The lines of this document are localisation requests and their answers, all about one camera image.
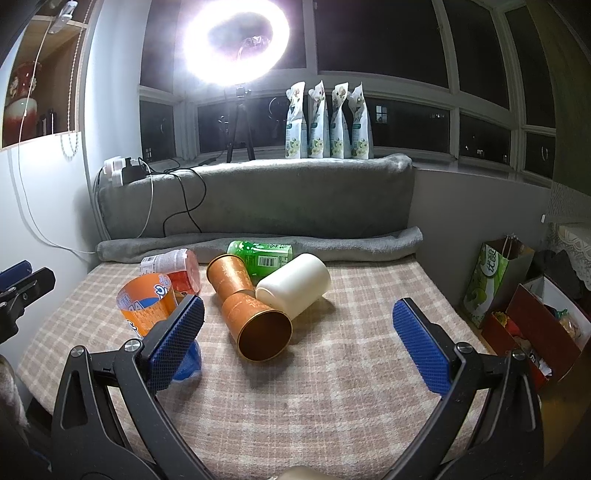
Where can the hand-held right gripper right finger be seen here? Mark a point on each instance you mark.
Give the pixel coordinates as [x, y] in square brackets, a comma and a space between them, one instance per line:
[422, 350]

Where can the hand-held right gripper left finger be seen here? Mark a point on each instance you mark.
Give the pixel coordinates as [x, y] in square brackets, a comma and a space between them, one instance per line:
[178, 341]

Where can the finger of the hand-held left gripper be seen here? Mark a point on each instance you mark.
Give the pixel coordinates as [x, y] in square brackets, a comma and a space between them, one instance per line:
[32, 286]

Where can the copper metal cup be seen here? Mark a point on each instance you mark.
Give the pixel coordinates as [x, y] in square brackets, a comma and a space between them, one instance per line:
[228, 274]
[249, 318]

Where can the red and white cup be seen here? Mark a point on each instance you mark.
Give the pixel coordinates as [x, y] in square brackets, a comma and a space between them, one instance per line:
[182, 272]

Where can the white plastic cup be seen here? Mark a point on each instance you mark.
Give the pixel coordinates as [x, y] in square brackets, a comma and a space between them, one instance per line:
[295, 284]

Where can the green paper shopping bag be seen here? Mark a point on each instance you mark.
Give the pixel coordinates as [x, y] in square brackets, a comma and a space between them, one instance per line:
[485, 281]

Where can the red cardboard box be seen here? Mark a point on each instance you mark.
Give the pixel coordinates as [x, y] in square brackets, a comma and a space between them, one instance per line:
[531, 318]

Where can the green plastic bottle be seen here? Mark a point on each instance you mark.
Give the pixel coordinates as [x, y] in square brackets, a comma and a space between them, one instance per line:
[265, 258]

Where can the rolled grey blanket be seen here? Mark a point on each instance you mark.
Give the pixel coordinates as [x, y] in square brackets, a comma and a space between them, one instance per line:
[360, 247]

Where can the white power strip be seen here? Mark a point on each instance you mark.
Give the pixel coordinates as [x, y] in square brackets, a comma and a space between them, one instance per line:
[112, 168]

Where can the black charger plug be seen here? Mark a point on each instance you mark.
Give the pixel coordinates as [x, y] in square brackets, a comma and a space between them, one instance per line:
[134, 174]

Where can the red and white vase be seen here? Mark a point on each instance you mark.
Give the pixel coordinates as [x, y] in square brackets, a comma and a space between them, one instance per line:
[21, 104]

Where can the white lace cloth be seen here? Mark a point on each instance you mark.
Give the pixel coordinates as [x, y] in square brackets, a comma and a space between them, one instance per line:
[572, 240]

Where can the grey fleece cushion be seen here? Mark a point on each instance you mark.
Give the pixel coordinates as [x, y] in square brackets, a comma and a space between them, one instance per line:
[300, 198]

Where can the wooden shelf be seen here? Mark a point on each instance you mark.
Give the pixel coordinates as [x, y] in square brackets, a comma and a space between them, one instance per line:
[55, 78]

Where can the black tripod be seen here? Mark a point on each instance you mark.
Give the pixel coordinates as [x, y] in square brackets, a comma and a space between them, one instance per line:
[240, 124]

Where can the green and white snack bag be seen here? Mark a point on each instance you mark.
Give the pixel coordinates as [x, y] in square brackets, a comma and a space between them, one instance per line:
[296, 129]
[361, 131]
[340, 129]
[318, 129]

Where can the white clip device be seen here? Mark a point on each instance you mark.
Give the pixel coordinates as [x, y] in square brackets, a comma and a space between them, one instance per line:
[62, 18]

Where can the white window frame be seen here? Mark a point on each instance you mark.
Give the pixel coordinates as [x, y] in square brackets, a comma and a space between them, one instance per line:
[383, 90]

